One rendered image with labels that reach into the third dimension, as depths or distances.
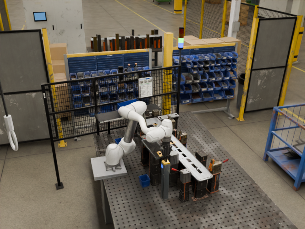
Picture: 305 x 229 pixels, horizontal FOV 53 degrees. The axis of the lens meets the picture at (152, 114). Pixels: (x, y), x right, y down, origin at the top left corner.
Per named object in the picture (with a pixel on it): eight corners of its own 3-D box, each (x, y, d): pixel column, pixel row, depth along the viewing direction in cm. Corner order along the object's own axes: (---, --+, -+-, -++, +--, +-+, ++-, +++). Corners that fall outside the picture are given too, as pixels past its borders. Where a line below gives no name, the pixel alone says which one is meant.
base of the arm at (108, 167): (106, 173, 343) (106, 169, 340) (104, 161, 362) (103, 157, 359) (122, 171, 347) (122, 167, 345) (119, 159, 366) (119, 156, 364)
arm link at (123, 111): (126, 110, 302) (136, 106, 311) (115, 106, 313) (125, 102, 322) (127, 122, 307) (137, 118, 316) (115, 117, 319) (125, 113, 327)
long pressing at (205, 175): (216, 176, 300) (216, 175, 300) (197, 182, 292) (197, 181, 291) (157, 117, 412) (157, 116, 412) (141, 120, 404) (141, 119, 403)
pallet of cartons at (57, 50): (71, 94, 730) (66, 51, 683) (36, 97, 713) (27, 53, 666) (71, 77, 834) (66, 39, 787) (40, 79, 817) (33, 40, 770)
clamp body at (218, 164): (221, 191, 324) (224, 163, 308) (209, 195, 319) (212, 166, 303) (215, 185, 333) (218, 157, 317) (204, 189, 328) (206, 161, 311)
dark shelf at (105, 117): (161, 111, 426) (161, 109, 425) (99, 123, 393) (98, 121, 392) (155, 105, 444) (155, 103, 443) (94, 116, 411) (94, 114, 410)
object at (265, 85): (239, 121, 614) (254, 18, 524) (235, 118, 626) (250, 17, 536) (283, 115, 641) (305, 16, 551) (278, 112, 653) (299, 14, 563)
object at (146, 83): (153, 96, 436) (153, 75, 422) (138, 98, 428) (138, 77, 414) (152, 96, 438) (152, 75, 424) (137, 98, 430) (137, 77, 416)
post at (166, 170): (169, 199, 313) (170, 163, 293) (162, 201, 310) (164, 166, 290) (166, 194, 319) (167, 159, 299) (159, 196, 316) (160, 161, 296)
